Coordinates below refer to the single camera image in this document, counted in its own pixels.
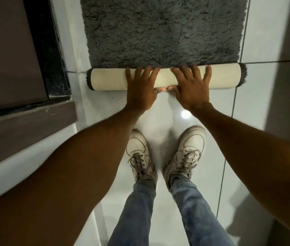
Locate white right sneaker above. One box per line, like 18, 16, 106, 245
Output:
163, 125, 207, 192

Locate person's left forearm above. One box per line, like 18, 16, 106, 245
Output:
0, 105, 151, 246

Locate person's right hand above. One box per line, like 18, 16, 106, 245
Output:
167, 64, 212, 111

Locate black stone threshold strip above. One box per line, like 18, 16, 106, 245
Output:
0, 0, 74, 121

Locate white sneaker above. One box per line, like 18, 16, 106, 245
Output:
125, 128, 159, 188
163, 125, 207, 192

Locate blue jeans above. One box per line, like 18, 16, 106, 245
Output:
107, 176, 236, 246

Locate brown door panel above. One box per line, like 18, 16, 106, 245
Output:
0, 0, 50, 114

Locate brown wooden board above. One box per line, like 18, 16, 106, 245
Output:
0, 100, 79, 173

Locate white left sneaker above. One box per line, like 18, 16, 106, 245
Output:
125, 128, 159, 188

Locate grey shaggy rug cream backing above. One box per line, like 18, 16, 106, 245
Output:
79, 0, 248, 92

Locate person's right forearm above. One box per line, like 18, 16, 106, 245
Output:
186, 102, 290, 242

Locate person's left hand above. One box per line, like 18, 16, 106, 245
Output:
125, 66, 166, 112

